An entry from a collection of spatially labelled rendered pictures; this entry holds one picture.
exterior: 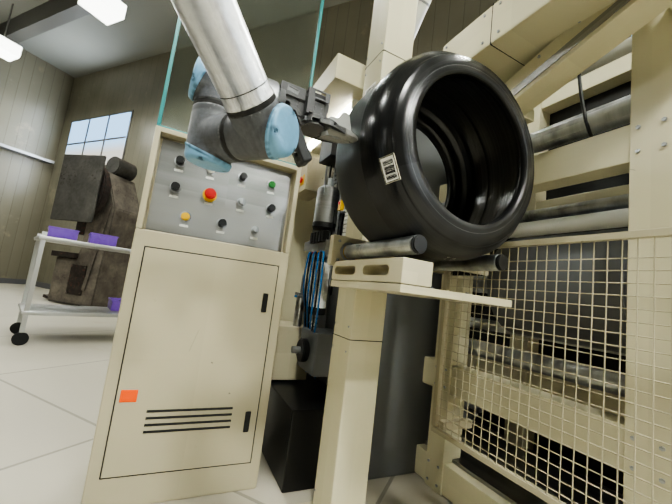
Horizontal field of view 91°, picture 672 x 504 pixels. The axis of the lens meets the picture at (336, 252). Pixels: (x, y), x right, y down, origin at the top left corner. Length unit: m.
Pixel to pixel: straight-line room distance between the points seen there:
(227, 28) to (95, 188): 6.14
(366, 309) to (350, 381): 0.24
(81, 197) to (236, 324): 5.67
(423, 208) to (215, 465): 1.15
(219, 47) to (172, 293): 0.90
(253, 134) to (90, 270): 6.23
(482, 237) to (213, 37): 0.71
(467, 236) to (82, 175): 6.52
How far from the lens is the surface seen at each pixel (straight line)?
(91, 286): 6.72
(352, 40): 6.25
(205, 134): 0.69
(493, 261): 0.96
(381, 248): 0.86
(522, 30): 1.35
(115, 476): 1.45
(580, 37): 1.34
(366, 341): 1.14
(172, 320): 1.30
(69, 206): 6.93
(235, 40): 0.58
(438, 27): 5.85
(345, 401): 1.16
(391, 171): 0.76
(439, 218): 0.81
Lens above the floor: 0.77
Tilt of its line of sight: 7 degrees up
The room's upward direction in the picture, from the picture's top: 7 degrees clockwise
